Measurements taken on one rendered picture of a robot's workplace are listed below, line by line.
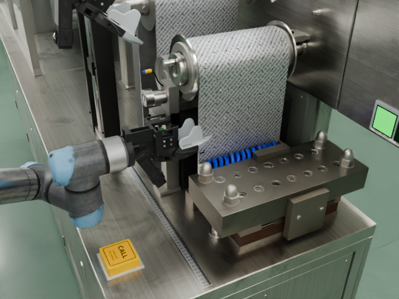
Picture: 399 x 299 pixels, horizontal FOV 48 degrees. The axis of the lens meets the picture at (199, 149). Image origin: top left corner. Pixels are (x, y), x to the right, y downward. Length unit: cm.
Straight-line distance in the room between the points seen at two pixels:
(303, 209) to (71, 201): 50
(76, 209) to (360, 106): 66
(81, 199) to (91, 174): 6
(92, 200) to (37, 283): 133
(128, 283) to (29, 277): 137
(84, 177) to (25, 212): 176
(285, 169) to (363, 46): 32
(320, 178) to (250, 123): 21
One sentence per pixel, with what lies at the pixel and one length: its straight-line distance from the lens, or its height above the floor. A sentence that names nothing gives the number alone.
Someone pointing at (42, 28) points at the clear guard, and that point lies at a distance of 192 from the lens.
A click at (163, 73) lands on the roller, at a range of 114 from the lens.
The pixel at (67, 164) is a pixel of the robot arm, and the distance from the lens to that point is 92.
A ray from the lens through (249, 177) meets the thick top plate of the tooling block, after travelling 103.
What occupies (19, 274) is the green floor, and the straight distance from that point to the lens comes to 234.
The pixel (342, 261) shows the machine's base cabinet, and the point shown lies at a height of 81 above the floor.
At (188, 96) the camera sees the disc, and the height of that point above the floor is 119.
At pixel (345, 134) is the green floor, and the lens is 340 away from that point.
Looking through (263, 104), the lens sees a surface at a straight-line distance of 109.
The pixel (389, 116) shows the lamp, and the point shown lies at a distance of 100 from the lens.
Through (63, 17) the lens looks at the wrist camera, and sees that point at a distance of 87.
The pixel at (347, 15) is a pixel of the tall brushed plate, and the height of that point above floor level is 136.
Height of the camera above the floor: 163
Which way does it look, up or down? 32 degrees down
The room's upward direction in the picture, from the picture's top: 1 degrees clockwise
